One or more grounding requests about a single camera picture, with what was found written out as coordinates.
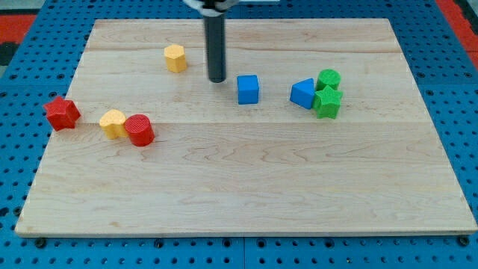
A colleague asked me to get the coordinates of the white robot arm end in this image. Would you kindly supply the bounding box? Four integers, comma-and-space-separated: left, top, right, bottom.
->
183, 0, 239, 17

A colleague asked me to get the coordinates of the yellow hexagon block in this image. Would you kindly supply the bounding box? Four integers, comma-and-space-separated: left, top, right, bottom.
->
164, 44, 187, 73

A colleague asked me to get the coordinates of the blue cube block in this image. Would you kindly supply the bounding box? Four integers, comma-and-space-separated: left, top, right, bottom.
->
237, 75, 260, 105

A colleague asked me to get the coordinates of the blue triangle block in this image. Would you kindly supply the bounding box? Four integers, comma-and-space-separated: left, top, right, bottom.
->
289, 78, 315, 109

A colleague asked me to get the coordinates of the wooden board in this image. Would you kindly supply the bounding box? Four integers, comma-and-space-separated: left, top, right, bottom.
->
16, 19, 477, 238

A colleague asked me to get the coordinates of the green star block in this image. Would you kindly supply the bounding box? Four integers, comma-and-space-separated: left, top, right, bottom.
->
312, 86, 343, 119

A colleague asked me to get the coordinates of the red cylinder block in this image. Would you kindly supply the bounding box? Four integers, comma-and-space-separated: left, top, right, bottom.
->
125, 114, 155, 146

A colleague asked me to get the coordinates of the green cylinder block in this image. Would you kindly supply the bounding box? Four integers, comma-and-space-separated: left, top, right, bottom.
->
315, 69, 341, 91

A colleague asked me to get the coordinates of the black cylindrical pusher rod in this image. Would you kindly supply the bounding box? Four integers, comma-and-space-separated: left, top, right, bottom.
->
203, 13, 226, 83

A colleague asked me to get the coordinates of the yellow heart block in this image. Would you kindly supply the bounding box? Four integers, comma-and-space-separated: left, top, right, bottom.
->
99, 109, 128, 140

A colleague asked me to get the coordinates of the red star block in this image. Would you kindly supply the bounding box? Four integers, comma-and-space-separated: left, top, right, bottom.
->
43, 96, 81, 132

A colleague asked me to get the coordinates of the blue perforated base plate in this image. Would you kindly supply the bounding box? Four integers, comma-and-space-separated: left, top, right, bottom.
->
1, 1, 477, 268

